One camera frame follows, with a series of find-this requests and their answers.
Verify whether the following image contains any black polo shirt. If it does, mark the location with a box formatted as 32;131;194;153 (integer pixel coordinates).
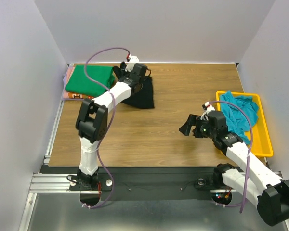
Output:
122;74;155;109

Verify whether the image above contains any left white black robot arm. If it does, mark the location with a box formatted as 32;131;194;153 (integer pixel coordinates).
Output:
72;63;155;190

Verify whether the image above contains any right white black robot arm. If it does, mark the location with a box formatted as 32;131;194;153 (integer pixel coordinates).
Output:
179;110;289;226

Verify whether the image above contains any crumpled teal t shirt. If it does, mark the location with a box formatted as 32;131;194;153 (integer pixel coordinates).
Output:
219;91;259;145

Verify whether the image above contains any yellow plastic tray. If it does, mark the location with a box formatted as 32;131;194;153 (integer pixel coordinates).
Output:
216;91;273;157

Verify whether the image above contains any folded green t shirt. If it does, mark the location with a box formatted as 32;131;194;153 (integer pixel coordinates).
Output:
65;65;115;97

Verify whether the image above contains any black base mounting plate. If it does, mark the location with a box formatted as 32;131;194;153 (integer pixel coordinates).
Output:
69;166;241;202

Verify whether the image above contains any folded pink t shirt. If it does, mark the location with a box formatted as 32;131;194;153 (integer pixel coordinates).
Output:
67;67;75;78

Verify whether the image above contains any folded orange patterned t shirt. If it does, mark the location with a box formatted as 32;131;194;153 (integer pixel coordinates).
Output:
63;91;93;100

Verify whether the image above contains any folded lilac t shirt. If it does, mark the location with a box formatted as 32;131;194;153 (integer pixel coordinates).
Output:
63;69;70;85

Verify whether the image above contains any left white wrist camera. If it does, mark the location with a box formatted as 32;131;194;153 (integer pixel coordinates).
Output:
125;54;140;72

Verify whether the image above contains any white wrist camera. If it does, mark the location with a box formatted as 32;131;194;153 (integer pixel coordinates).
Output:
125;54;140;72
200;102;215;120

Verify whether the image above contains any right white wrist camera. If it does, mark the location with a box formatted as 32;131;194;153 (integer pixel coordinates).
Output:
200;102;215;120

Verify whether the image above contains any aluminium extrusion rail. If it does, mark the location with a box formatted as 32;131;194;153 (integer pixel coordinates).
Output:
30;167;224;192

